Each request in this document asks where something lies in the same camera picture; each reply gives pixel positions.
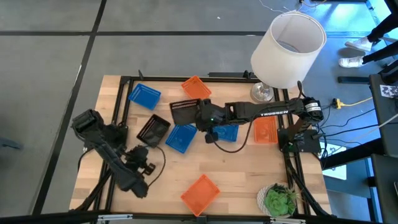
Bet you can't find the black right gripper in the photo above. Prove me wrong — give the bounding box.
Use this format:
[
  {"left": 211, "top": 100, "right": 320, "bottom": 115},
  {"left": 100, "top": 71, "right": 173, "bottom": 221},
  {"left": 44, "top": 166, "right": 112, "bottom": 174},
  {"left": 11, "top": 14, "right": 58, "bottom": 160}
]
[{"left": 195, "top": 98, "right": 229, "bottom": 132}]

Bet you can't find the black plastic basket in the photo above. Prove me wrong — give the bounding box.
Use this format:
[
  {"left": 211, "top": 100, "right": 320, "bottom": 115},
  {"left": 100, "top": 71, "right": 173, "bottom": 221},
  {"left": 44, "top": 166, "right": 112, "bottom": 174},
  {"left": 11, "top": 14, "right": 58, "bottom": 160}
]
[
  {"left": 136, "top": 114, "right": 172, "bottom": 148},
  {"left": 169, "top": 98, "right": 201, "bottom": 126}
]

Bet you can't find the blue plastic basket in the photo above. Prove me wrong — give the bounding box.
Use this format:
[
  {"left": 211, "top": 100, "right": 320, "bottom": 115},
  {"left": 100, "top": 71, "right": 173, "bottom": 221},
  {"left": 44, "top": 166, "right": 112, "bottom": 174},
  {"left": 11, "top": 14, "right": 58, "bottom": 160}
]
[
  {"left": 127, "top": 83, "right": 162, "bottom": 111},
  {"left": 165, "top": 123, "right": 198, "bottom": 155},
  {"left": 213, "top": 124, "right": 240, "bottom": 143}
]

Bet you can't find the orange plastic basket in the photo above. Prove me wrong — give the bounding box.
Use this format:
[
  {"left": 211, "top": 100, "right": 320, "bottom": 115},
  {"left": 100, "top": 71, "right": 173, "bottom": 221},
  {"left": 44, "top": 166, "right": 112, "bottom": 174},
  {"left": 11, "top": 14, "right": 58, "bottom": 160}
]
[
  {"left": 253, "top": 115, "right": 279, "bottom": 144},
  {"left": 180, "top": 174, "right": 221, "bottom": 217},
  {"left": 181, "top": 75, "right": 213, "bottom": 101}
]

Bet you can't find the table lamp white shade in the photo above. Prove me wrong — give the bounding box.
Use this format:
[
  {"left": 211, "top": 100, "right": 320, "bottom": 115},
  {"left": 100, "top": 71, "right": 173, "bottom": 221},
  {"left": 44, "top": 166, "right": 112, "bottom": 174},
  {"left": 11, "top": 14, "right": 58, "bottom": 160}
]
[{"left": 250, "top": 10, "right": 327, "bottom": 104}]

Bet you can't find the green succulent in pot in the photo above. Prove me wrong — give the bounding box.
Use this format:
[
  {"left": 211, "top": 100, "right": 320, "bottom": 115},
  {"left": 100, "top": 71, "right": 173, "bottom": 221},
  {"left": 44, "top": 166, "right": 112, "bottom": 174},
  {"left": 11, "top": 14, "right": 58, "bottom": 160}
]
[{"left": 256, "top": 183, "right": 301, "bottom": 218}]

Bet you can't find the white floor sheet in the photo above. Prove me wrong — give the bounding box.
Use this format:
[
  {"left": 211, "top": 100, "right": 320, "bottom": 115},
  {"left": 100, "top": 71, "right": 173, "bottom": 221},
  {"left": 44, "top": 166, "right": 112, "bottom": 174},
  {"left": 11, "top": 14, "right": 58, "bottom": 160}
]
[{"left": 323, "top": 144, "right": 348, "bottom": 180}]

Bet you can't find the black diagonal beam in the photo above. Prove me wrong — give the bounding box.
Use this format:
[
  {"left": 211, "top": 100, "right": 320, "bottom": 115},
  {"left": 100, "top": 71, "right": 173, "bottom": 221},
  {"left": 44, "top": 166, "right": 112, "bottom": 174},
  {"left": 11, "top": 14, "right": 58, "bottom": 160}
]
[{"left": 322, "top": 138, "right": 385, "bottom": 170}]

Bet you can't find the white shoe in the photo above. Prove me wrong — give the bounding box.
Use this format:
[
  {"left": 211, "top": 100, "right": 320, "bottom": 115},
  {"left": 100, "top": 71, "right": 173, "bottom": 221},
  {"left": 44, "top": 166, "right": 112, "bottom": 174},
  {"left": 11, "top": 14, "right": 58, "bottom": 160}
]
[
  {"left": 338, "top": 55, "right": 365, "bottom": 69},
  {"left": 344, "top": 36, "right": 373, "bottom": 53}
]

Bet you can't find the black side table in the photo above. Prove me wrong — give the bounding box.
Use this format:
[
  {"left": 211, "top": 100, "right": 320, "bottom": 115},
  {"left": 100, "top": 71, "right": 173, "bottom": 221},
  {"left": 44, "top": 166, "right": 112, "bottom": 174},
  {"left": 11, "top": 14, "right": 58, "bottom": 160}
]
[{"left": 369, "top": 58, "right": 398, "bottom": 224}]

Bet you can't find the black white marker sheet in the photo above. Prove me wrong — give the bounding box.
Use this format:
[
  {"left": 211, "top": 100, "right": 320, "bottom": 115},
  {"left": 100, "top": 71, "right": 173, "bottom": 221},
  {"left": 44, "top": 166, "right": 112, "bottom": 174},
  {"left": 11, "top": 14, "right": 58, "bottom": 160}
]
[{"left": 379, "top": 84, "right": 398, "bottom": 99}]

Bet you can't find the person's leg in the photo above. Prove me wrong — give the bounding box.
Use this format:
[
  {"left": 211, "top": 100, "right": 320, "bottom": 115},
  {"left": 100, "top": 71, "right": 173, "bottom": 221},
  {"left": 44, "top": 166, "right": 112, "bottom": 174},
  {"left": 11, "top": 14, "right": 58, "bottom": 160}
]
[
  {"left": 366, "top": 12, "right": 398, "bottom": 44},
  {"left": 362, "top": 39, "right": 398, "bottom": 65}
]

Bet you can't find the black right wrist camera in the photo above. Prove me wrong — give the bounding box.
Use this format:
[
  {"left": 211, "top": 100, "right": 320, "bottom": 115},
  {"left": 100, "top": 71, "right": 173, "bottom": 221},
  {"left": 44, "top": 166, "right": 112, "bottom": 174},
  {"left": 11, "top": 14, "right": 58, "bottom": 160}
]
[{"left": 204, "top": 131, "right": 219, "bottom": 144}]

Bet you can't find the black left camera cable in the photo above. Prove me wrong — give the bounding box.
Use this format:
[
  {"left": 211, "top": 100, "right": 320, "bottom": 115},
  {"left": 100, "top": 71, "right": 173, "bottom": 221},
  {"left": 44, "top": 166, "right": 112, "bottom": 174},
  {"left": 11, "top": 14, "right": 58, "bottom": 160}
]
[{"left": 146, "top": 145, "right": 167, "bottom": 188}]

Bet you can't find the black camera cable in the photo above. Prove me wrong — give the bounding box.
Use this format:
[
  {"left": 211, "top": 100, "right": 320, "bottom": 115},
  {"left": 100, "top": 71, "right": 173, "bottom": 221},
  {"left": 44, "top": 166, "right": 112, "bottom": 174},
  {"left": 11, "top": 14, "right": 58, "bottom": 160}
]
[
  {"left": 213, "top": 119, "right": 254, "bottom": 154},
  {"left": 146, "top": 145, "right": 167, "bottom": 188}
]

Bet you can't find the black aluminium table frame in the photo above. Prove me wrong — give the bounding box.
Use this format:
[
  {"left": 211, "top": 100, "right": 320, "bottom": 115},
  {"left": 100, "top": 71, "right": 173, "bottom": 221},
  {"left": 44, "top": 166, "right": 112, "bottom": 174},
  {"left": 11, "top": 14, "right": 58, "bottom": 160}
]
[{"left": 70, "top": 70, "right": 333, "bottom": 224}]

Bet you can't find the black right camera cable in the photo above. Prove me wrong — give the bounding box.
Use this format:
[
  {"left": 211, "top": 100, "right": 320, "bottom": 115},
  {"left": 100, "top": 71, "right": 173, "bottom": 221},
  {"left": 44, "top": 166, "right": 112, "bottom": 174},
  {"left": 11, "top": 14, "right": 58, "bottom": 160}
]
[{"left": 213, "top": 119, "right": 254, "bottom": 154}]

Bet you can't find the black cable bundle sleeve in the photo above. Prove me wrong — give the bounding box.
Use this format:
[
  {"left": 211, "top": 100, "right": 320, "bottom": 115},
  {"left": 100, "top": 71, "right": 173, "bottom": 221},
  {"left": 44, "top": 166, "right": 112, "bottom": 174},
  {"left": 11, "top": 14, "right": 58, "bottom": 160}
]
[
  {"left": 74, "top": 149, "right": 122, "bottom": 212},
  {"left": 284, "top": 152, "right": 332, "bottom": 217}
]

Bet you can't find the silver aluminium rail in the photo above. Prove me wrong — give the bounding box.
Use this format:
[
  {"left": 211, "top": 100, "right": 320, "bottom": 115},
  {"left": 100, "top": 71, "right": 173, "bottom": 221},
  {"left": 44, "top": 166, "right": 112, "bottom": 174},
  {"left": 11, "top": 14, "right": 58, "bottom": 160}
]
[
  {"left": 269, "top": 217, "right": 307, "bottom": 224},
  {"left": 97, "top": 213, "right": 134, "bottom": 222}
]

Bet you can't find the yellow power cable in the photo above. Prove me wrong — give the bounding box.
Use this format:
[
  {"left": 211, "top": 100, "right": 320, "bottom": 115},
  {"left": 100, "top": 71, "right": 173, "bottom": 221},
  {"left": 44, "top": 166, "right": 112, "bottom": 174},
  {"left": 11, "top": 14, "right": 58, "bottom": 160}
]
[{"left": 341, "top": 96, "right": 373, "bottom": 107}]

